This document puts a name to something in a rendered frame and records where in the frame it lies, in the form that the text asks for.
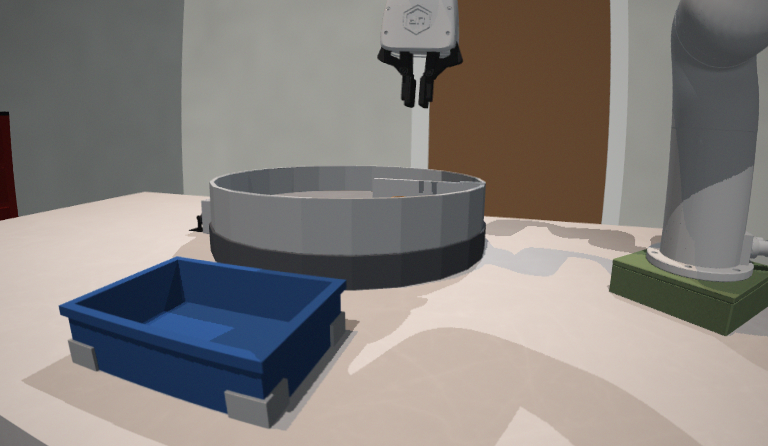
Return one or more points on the grey round turntable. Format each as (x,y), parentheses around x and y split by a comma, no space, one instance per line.
(356,230)

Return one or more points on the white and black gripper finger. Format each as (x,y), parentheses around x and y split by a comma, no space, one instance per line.
(433,67)
(405,67)

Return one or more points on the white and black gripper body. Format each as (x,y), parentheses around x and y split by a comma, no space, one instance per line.
(420,25)

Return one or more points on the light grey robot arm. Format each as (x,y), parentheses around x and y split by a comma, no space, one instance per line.
(715,89)

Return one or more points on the blue crate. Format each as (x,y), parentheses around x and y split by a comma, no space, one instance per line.
(240,307)

